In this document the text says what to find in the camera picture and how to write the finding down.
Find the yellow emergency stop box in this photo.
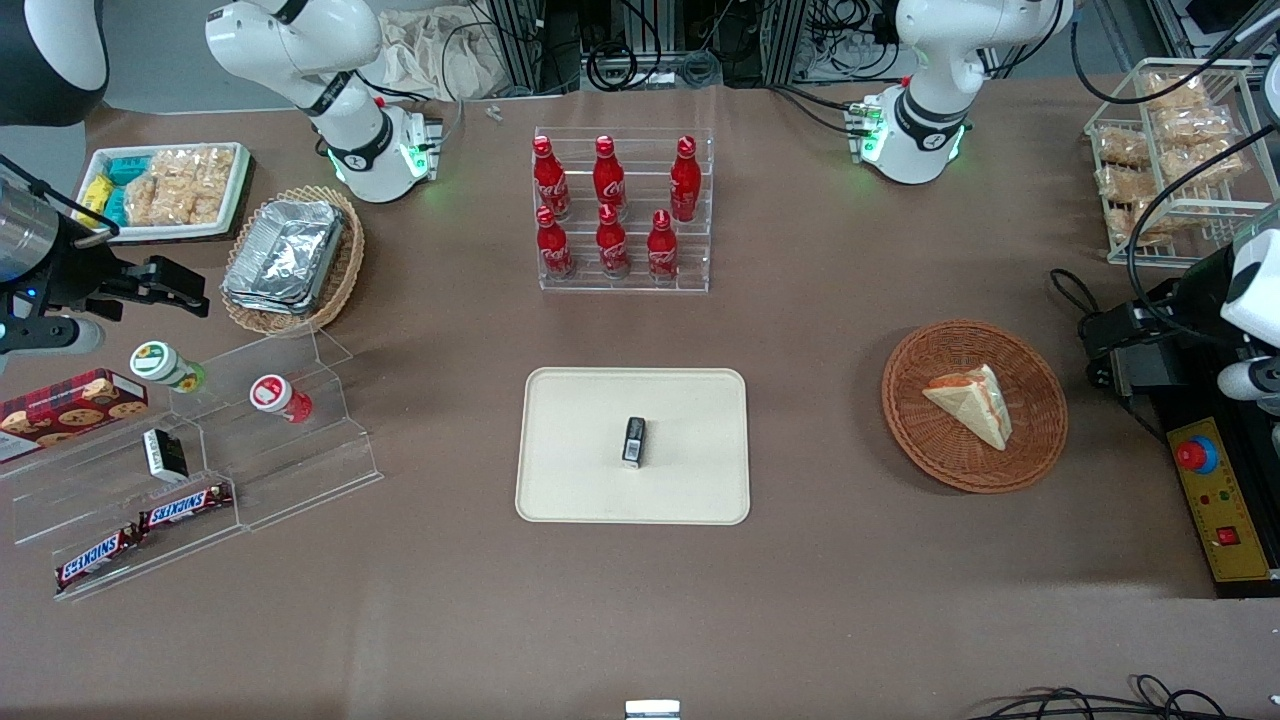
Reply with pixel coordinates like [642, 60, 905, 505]
[1167, 417, 1273, 584]

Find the red cookie box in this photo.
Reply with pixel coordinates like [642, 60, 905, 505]
[0, 368, 149, 463]

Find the black base board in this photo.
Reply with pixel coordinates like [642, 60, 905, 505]
[1140, 280, 1280, 601]

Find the black and white small box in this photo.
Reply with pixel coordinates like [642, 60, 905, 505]
[142, 428, 189, 483]

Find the grey metal box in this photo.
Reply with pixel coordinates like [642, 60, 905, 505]
[1086, 340, 1187, 398]

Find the green lid cup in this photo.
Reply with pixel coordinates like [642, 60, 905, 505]
[130, 341, 207, 393]

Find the clear acrylic step display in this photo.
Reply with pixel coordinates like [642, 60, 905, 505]
[0, 328, 384, 603]

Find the beige rectangular tray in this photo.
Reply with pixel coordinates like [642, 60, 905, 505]
[515, 367, 751, 526]

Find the round brown wicker basket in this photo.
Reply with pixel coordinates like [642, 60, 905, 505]
[881, 319, 1069, 494]

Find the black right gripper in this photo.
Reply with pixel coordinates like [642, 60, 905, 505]
[8, 218, 212, 321]

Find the red lid cup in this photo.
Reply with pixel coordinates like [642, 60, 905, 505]
[249, 374, 314, 424]

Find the black coiled cable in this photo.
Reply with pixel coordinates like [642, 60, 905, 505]
[585, 40, 641, 93]

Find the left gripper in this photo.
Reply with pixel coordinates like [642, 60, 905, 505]
[1080, 248, 1243, 348]

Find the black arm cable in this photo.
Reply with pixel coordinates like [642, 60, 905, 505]
[1127, 120, 1280, 323]

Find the black floor cable bundle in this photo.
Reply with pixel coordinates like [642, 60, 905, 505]
[965, 675, 1280, 720]

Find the white rectangular snack tray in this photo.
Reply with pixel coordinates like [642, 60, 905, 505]
[75, 142, 253, 244]

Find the white wire rack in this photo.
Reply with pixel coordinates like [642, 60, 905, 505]
[1085, 58, 1280, 267]

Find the clear rice cracker pack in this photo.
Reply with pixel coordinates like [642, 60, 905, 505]
[165, 147, 237, 226]
[124, 165, 173, 227]

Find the oval light wicker basket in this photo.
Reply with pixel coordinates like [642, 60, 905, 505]
[220, 186, 366, 338]

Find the red cola bottle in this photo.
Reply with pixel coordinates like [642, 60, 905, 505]
[647, 210, 680, 281]
[593, 135, 627, 216]
[596, 204, 630, 278]
[536, 206, 575, 280]
[532, 136, 571, 221]
[670, 136, 702, 223]

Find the brown snickers bar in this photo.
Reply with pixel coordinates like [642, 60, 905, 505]
[138, 483, 234, 531]
[54, 525, 143, 591]

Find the triangular sandwich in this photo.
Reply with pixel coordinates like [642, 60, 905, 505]
[921, 364, 1014, 452]

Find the clear acrylic bottle rack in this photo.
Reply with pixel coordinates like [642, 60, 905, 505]
[533, 127, 716, 294]

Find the clear cracker bag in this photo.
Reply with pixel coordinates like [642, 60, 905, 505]
[1172, 138, 1253, 188]
[1094, 128, 1153, 168]
[1096, 164, 1158, 203]
[1153, 105, 1233, 153]
[1143, 73, 1213, 113]
[1108, 199, 1179, 248]

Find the beige cloth bag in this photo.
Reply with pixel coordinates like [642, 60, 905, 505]
[383, 8, 506, 101]

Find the aluminium foil container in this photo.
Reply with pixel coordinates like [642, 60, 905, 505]
[224, 199, 347, 305]
[222, 285, 319, 318]

